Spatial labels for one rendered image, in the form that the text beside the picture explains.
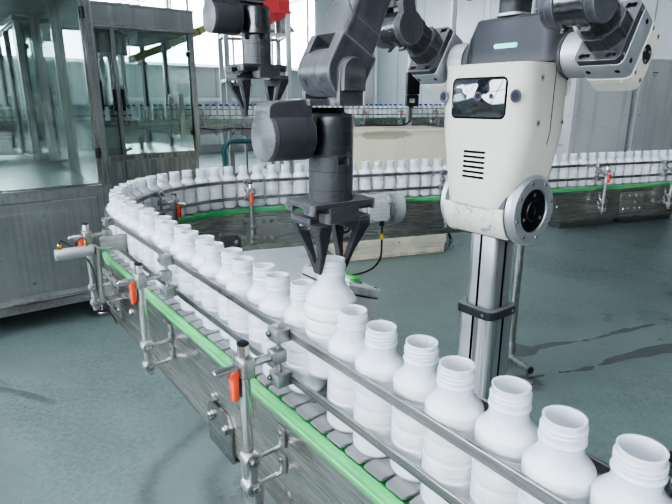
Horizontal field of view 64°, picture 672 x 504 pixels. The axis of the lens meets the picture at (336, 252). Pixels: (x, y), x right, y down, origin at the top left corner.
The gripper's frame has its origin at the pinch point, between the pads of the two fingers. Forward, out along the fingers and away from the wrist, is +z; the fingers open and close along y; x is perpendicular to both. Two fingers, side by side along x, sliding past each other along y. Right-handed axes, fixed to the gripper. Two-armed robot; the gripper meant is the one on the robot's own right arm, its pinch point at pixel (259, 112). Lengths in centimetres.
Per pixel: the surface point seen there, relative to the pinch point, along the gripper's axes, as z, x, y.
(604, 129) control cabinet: 31, -213, -559
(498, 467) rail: 29, 76, 19
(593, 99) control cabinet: -2, -220, -539
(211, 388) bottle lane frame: 48, 16, 21
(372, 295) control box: 30.6, 32.6, -3.2
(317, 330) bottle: 27, 46, 18
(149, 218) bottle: 24.3, -24.4, 16.6
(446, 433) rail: 29, 70, 19
